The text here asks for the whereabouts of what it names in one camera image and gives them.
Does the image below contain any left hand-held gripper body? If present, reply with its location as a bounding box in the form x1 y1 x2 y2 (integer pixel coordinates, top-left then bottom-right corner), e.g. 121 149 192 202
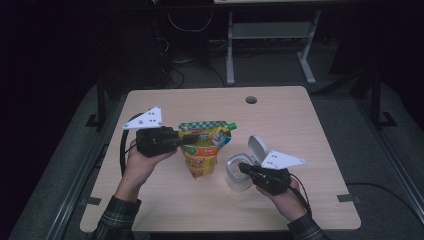
122 106 183 158

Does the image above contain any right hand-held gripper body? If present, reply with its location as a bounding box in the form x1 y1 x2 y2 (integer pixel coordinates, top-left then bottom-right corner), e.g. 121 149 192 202
249 149 307 197

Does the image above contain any white lidded container with handle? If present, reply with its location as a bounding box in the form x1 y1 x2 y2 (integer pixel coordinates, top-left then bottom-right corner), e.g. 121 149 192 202
225 134 270 192

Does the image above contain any yellow spouted refill pouch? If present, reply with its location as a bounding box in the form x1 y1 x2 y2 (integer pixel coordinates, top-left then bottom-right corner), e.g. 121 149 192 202
178 120 238 180

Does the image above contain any person's right hand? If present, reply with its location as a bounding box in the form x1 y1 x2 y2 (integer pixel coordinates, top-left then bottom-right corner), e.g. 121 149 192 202
255 177 308 222

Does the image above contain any person's left hand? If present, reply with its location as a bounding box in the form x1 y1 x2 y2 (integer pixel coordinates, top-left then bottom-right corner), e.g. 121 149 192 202
123 139 178 185

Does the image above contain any black metal stand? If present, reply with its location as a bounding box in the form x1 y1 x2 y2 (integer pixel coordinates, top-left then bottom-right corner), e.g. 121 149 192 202
85 76 108 131
370 66 398 129

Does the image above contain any right hand-held gripper cable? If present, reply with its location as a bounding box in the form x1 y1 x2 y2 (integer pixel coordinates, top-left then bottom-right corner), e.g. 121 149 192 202
288 173 313 216

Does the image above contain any black floor cable bundle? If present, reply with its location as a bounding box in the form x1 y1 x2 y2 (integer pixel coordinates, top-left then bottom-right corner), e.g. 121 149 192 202
161 61 228 89

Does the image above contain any aluminium floor rail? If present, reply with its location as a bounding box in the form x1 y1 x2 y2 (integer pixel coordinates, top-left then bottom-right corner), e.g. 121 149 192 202
43 99 125 240
353 96 424 218

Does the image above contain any white hanging cable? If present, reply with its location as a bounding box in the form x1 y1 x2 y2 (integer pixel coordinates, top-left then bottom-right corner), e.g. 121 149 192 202
167 11 214 33

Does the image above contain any long black floor cable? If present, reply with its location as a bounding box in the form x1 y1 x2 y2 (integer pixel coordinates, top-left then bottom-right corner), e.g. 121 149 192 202
346 181 414 214

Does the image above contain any white metal desk frame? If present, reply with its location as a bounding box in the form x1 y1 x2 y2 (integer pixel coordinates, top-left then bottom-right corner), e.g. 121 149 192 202
225 9 322 86

